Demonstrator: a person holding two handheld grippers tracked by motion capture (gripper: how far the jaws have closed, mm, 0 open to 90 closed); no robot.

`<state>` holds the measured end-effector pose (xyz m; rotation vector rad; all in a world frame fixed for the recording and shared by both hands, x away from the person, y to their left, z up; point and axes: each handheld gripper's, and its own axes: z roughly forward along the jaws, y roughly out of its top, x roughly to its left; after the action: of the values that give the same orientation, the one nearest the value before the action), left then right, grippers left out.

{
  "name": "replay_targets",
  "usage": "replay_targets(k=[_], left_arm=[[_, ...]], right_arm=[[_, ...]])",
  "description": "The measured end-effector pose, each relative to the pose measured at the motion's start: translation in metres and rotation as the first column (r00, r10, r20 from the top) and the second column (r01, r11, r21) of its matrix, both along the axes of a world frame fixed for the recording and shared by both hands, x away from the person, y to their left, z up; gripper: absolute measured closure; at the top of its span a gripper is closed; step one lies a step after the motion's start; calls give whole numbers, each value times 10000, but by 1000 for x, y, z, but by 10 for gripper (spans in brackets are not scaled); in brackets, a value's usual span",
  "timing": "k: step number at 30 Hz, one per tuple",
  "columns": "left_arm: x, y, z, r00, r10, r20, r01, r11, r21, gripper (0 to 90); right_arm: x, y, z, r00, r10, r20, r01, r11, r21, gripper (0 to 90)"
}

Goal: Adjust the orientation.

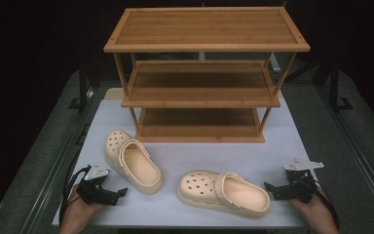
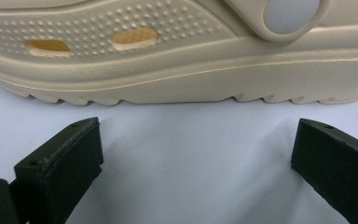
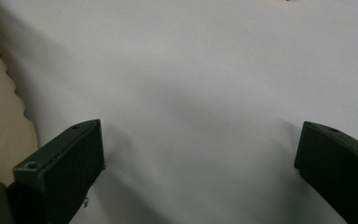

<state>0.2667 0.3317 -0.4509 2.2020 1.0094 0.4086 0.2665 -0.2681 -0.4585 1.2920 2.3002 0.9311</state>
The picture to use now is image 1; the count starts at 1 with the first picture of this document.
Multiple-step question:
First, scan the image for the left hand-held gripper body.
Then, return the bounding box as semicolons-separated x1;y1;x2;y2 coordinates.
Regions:
75;161;121;207

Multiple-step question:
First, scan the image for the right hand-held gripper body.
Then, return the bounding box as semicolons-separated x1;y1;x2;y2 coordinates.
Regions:
278;157;325;205

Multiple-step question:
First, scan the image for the cream clog shoe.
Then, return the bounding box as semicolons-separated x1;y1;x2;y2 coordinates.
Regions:
176;169;272;219
104;129;165;196

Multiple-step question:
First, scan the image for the white bracket behind rack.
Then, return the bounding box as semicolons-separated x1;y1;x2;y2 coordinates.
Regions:
268;53;282;73

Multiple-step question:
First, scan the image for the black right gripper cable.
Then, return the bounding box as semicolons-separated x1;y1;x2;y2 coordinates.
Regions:
313;185;341;230

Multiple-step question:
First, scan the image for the wooden three-tier shoe rack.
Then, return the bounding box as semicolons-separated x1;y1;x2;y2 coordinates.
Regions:
102;6;312;144

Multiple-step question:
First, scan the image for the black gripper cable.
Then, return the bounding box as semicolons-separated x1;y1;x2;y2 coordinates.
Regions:
58;164;93;226
313;185;341;230

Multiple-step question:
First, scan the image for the metal floor rail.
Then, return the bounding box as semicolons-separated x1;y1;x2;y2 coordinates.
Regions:
316;82;374;225
19;82;102;234

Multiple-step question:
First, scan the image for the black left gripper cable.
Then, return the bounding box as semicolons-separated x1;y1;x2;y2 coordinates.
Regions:
58;164;93;226

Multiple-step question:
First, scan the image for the black metal stand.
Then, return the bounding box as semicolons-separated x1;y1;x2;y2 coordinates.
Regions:
328;61;355;113
67;61;95;113

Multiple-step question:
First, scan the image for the person's right hand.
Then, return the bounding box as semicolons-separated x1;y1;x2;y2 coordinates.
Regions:
285;186;331;226

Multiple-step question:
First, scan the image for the person's left hand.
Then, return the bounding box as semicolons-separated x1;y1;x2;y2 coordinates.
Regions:
63;183;109;227

